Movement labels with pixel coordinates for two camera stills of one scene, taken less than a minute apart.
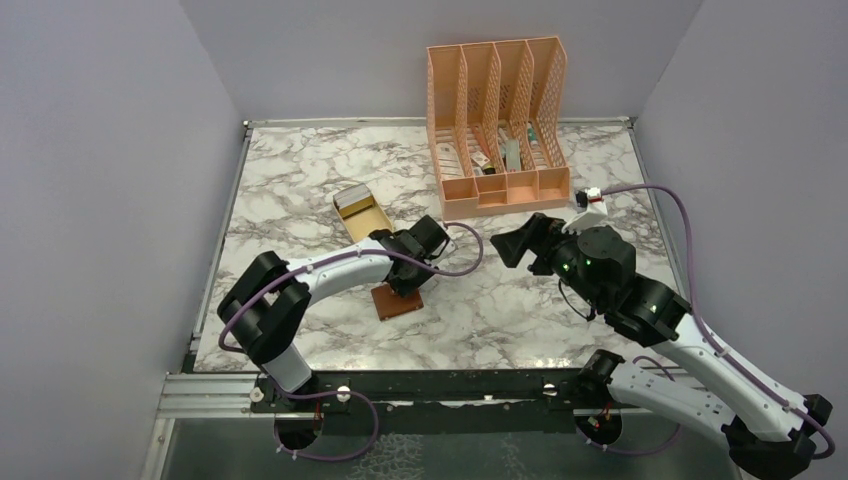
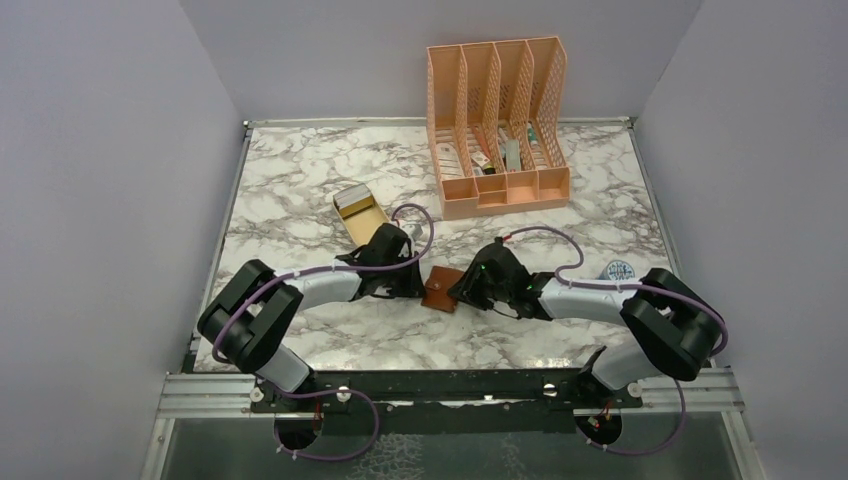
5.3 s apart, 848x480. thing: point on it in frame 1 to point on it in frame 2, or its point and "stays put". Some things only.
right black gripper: x=538 y=235 to x=466 y=289
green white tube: x=531 y=133 stays put
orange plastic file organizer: x=497 y=119 stays put
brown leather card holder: x=390 y=304 to x=435 y=293
